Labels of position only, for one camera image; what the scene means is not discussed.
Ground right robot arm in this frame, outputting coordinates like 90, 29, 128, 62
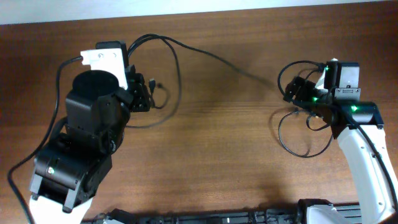
279, 59, 397, 223

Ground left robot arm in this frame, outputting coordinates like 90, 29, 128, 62
29, 40, 150, 223

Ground right camera black cable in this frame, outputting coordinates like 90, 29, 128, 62
277, 60, 398, 215

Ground camera black cable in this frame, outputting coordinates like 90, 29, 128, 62
277, 60, 398, 215
7, 55, 84, 224

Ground left camera black cable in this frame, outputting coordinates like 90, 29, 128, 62
7, 55, 84, 224

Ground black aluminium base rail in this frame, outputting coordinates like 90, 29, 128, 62
82, 198, 363, 224

